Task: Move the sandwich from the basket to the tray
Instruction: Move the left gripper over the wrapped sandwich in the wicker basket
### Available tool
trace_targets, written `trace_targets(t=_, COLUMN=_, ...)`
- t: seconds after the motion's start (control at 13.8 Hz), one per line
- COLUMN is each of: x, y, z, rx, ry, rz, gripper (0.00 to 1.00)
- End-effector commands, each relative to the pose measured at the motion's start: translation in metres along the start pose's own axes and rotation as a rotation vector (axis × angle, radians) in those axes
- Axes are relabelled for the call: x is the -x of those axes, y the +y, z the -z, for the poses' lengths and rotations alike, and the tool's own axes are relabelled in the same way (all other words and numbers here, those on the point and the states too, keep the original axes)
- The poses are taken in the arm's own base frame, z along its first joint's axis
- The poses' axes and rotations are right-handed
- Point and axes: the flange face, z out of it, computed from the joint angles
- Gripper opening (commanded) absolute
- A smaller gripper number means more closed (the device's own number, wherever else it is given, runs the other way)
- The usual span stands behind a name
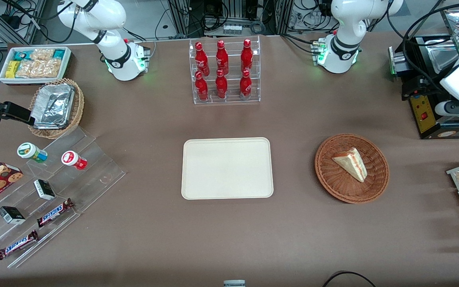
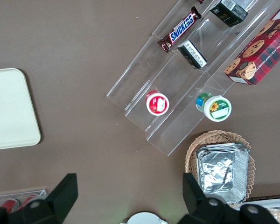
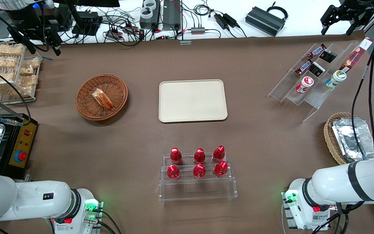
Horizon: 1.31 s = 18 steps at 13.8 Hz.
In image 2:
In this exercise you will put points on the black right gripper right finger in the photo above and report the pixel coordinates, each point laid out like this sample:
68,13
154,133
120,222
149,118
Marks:
205,212

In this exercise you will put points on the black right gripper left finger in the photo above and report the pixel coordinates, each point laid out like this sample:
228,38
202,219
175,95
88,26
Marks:
49,210

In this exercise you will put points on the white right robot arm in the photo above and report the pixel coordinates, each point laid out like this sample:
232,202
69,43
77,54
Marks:
144,218

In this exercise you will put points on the light wicker basket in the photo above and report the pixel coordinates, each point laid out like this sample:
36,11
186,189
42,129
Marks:
224,136

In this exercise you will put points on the cream plastic tray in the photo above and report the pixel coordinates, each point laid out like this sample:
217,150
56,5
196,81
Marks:
11,109

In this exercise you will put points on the clear acrylic bottle rack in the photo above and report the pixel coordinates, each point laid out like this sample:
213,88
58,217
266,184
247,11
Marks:
18,193

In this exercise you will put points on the stack of foil containers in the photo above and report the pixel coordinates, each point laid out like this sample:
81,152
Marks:
219,172

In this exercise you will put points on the white snack bin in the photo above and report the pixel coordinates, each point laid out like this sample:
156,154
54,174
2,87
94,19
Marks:
259,202

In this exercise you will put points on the green lidded sunflower cup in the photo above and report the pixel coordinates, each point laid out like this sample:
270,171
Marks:
218,109

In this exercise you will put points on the red lidded yogurt cup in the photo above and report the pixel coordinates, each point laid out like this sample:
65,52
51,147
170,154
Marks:
157,105

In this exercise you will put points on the clear acrylic stepped stand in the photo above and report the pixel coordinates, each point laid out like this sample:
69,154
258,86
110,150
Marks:
158,70

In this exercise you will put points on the small black carton box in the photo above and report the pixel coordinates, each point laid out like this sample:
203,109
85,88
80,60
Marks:
192,54
228,12

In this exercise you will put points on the red tartan cookie box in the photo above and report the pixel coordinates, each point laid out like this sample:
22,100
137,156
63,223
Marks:
259,56

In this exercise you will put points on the Snickers chocolate bar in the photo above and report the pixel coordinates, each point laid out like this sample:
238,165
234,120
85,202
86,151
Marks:
180,29
200,1

